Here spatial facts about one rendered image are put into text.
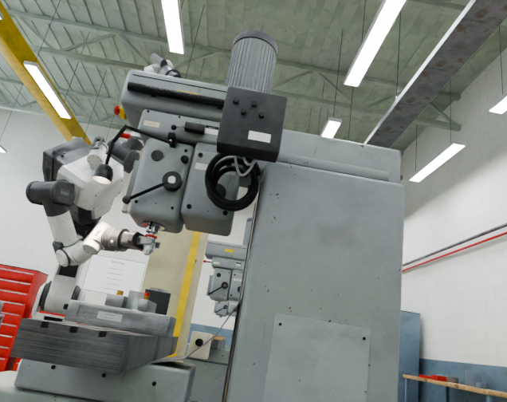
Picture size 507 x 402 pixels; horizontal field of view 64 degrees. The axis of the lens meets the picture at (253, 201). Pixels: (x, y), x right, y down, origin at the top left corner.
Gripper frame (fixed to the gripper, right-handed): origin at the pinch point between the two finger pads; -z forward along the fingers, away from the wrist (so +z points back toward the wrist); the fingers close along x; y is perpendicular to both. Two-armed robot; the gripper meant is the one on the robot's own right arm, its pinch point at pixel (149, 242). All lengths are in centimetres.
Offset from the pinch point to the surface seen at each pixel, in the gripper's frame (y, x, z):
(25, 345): 37, -55, -12
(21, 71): -345, 304, 541
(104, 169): -21.1, -17.9, 14.2
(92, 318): 29.6, -8.2, 8.7
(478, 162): -325, 577, -220
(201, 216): -10.5, -3.9, -20.6
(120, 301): 22.7, -5.9, 1.3
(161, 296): 15.1, 43.3, 14.9
